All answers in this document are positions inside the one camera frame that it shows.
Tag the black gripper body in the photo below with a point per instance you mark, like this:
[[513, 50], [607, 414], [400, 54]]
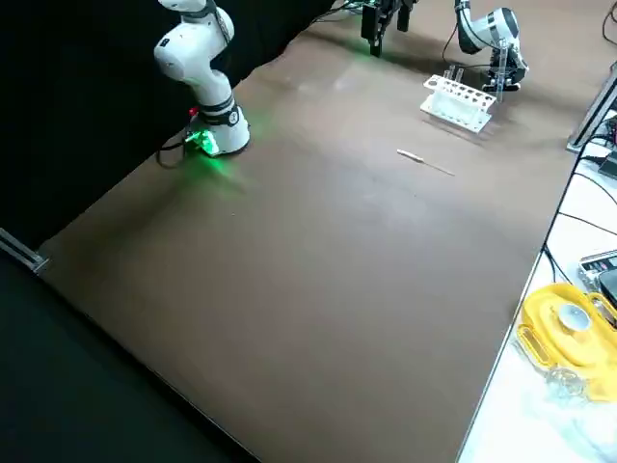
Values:
[[513, 58], [396, 4]]

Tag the clear glass test tube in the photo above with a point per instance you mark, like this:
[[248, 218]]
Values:
[[459, 76], [501, 62], [449, 74]]

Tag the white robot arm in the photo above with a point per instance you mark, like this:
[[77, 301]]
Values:
[[487, 26], [193, 62]]

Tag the white test tube rack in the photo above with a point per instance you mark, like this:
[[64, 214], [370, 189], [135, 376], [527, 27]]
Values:
[[458, 108]]

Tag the black power adapter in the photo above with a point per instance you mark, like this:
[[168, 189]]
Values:
[[609, 166]]

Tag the grey box with labels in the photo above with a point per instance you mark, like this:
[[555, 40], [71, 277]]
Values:
[[595, 263]]

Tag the black device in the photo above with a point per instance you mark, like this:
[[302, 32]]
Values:
[[609, 284]]

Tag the yellow plastic tray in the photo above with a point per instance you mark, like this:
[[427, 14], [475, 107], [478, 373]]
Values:
[[540, 308]]

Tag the white round dish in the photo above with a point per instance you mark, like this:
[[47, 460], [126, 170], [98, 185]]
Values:
[[574, 317]]

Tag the clear glass flask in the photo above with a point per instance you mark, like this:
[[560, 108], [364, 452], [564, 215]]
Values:
[[565, 381]]

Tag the aluminium camera post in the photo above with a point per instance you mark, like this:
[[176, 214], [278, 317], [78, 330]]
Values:
[[590, 118]]

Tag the aluminium frame post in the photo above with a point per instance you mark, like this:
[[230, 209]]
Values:
[[29, 258]]

